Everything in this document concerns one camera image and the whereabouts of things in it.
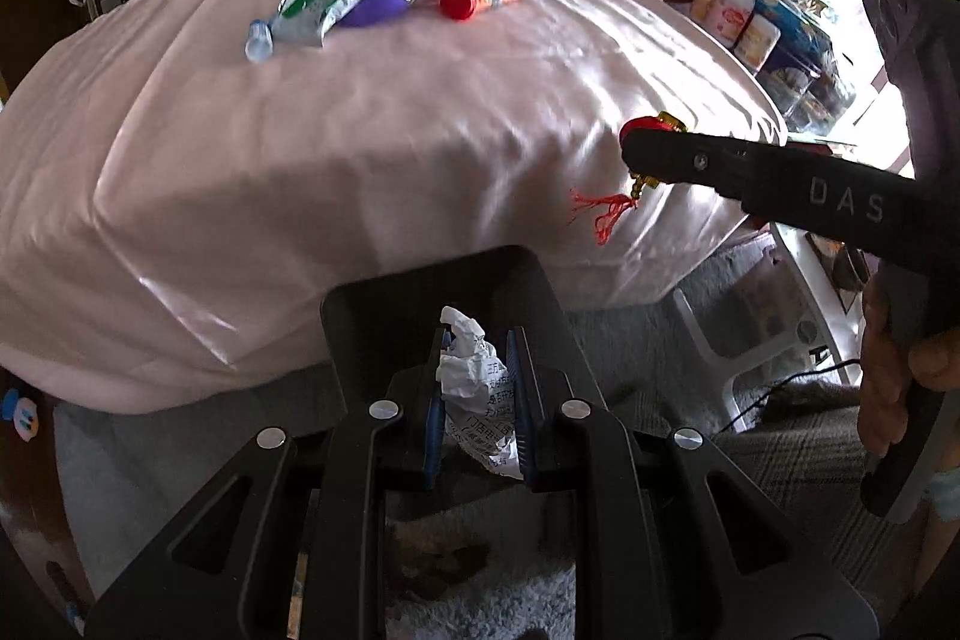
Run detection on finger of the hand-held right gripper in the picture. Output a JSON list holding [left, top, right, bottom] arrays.
[[622, 126, 760, 214]]

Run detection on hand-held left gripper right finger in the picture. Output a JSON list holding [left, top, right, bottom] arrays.
[[506, 326, 880, 640]]

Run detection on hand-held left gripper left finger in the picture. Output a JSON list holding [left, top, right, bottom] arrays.
[[84, 325, 452, 640]]

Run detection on printed white paper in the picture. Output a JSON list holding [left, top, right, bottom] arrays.
[[437, 305, 524, 480]]

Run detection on red tassel ornament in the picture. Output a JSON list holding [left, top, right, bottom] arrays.
[[568, 113, 691, 248]]

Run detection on black plastic bin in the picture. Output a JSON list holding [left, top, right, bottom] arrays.
[[321, 246, 610, 640]]

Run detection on small clear bottle blue cap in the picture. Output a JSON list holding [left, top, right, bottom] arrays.
[[244, 17, 275, 64]]

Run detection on person's right hand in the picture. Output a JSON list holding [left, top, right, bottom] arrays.
[[857, 275, 960, 456]]

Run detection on clear box of blue packets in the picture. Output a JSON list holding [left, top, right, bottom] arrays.
[[754, 0, 857, 133]]

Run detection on white plastic stool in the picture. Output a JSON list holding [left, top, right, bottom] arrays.
[[670, 226, 827, 417]]

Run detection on bed with pink sheet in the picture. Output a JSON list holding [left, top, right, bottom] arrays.
[[0, 0, 790, 417]]

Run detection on grey shaggy rug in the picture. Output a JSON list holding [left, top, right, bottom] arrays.
[[51, 231, 960, 640]]

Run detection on cartoon slipper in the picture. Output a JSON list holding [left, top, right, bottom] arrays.
[[0, 387, 44, 444]]

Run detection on black cable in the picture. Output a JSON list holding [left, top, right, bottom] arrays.
[[718, 358, 865, 437]]

